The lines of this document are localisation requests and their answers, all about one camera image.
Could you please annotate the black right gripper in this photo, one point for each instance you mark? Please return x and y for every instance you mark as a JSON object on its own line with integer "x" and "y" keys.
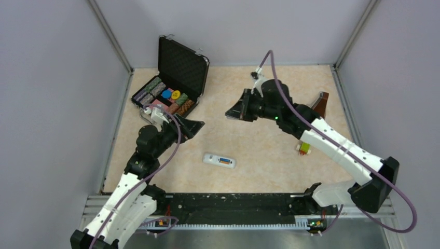
{"x": 241, "y": 110}

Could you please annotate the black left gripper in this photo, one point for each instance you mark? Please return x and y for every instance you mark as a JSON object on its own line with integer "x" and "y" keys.
{"x": 189, "y": 127}

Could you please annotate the white remote control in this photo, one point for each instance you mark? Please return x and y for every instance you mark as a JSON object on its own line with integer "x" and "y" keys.
{"x": 213, "y": 159}

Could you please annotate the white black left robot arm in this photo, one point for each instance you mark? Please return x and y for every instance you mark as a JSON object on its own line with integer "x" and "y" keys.
{"x": 134, "y": 199}

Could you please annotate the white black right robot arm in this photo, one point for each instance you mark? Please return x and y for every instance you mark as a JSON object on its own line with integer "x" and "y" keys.
{"x": 367, "y": 189}

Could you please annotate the orange black chip row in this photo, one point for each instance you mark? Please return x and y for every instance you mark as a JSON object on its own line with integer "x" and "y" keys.
{"x": 185, "y": 108}

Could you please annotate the red green chip row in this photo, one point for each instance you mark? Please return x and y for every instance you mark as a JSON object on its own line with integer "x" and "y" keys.
{"x": 176, "y": 104}

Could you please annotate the yellow big blind chip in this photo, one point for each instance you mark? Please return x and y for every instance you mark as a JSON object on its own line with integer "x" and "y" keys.
{"x": 175, "y": 95}

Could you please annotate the blue round dealer chip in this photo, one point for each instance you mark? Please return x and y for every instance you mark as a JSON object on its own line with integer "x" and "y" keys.
{"x": 166, "y": 94}

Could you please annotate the pink playing card deck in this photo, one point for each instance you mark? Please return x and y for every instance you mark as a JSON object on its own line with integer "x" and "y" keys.
{"x": 161, "y": 104}

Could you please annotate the blue tan chip row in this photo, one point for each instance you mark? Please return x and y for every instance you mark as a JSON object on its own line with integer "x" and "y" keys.
{"x": 150, "y": 97}

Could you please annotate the purple chip row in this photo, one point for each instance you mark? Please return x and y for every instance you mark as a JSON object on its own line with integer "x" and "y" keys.
{"x": 147, "y": 88}

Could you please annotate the black poker chip case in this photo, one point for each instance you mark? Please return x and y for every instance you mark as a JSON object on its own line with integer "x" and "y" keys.
{"x": 180, "y": 68}

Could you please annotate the colourful toy brick stack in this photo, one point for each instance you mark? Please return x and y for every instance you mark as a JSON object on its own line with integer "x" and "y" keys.
{"x": 303, "y": 148}

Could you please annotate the brown wooden metronome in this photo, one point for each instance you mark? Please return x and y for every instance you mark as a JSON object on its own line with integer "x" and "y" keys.
{"x": 320, "y": 104}

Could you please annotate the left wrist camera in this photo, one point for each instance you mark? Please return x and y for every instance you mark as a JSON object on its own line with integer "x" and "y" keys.
{"x": 154, "y": 116}

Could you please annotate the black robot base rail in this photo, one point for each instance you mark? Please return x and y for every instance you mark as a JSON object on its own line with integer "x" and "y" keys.
{"x": 240, "y": 211}

